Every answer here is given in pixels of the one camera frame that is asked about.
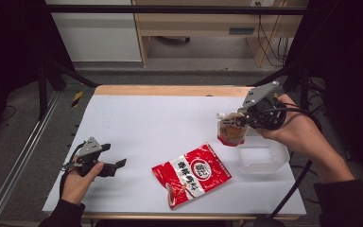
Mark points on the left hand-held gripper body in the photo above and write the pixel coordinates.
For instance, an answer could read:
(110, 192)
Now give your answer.
(89, 148)

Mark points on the yellow and black tape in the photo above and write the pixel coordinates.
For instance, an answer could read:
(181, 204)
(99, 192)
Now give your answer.
(77, 98)
(276, 94)

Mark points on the wooden table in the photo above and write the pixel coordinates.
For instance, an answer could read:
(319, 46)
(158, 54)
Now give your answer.
(176, 90)

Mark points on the white cabinet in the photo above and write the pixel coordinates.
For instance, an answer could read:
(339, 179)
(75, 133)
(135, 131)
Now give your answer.
(97, 38)

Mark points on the red and white seasoning packet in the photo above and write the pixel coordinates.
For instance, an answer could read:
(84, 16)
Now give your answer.
(191, 175)

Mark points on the person's right hand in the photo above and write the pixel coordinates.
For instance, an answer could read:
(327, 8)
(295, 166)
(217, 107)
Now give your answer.
(296, 132)

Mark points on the black horizontal frame bar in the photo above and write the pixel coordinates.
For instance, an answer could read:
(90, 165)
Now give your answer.
(170, 9)

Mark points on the wooden desk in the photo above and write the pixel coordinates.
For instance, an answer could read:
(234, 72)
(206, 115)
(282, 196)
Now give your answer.
(201, 22)

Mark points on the black curtain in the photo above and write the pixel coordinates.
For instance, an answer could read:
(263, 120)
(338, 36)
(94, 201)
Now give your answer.
(9, 47)
(346, 78)

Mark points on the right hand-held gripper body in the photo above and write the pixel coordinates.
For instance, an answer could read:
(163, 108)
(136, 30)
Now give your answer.
(264, 113)

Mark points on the white table mat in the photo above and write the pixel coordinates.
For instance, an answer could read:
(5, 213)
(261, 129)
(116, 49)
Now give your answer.
(157, 123)

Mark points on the orange spout pouch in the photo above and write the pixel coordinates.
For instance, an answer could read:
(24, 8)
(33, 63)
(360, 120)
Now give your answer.
(231, 130)

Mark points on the translucent plastic container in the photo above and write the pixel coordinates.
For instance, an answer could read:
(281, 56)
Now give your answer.
(264, 157)

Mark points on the person's left hand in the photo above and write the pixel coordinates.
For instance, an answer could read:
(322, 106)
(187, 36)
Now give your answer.
(75, 186)

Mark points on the black metal stand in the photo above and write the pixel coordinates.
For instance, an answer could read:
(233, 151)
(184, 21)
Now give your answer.
(42, 91)
(304, 91)

